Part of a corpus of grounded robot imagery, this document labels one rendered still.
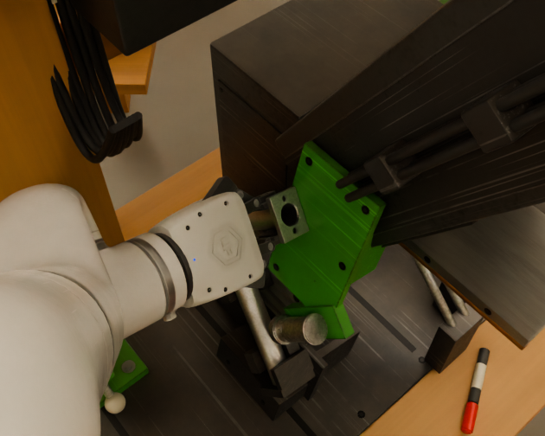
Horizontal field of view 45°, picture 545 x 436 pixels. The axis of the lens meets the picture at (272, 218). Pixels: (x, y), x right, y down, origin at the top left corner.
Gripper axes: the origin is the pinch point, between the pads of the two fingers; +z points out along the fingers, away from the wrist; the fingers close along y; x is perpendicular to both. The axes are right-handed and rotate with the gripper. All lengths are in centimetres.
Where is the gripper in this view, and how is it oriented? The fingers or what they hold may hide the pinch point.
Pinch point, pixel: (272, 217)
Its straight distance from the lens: 76.4
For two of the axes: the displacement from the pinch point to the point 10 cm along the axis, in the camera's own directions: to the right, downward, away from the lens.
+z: 7.0, -3.3, 6.3
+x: -6.5, 0.8, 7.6
